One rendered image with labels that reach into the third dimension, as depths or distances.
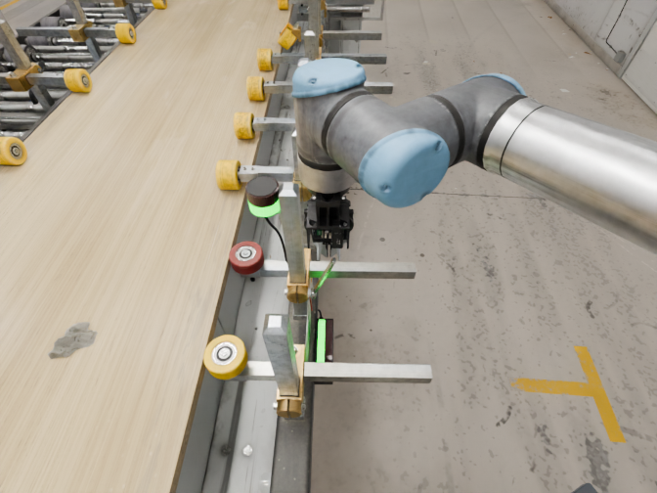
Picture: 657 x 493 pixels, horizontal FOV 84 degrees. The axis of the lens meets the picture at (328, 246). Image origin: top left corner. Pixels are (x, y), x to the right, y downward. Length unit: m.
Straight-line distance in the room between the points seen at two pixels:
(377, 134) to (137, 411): 0.62
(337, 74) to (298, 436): 0.72
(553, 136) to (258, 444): 0.85
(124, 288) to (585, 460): 1.70
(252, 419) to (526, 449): 1.14
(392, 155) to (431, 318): 1.54
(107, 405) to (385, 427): 1.11
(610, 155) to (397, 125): 0.19
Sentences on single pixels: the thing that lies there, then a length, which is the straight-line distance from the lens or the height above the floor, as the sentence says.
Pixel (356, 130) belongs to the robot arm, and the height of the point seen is 1.36.
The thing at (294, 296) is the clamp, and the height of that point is 0.85.
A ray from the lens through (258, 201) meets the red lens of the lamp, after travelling 0.66.
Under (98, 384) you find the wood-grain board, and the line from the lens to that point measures 0.83.
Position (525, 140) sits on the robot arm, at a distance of 0.44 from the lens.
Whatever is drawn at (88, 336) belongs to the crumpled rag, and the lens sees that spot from 0.88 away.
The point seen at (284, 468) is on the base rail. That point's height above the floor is 0.70.
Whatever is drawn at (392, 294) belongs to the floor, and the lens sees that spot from 1.90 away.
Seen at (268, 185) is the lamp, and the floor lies 1.15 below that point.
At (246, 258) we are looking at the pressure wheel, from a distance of 0.88.
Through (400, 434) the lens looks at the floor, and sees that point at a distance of 1.64.
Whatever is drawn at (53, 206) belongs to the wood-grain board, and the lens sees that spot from 1.23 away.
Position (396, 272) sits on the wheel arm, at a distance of 0.90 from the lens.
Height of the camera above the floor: 1.57
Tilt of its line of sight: 49 degrees down
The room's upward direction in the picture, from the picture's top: straight up
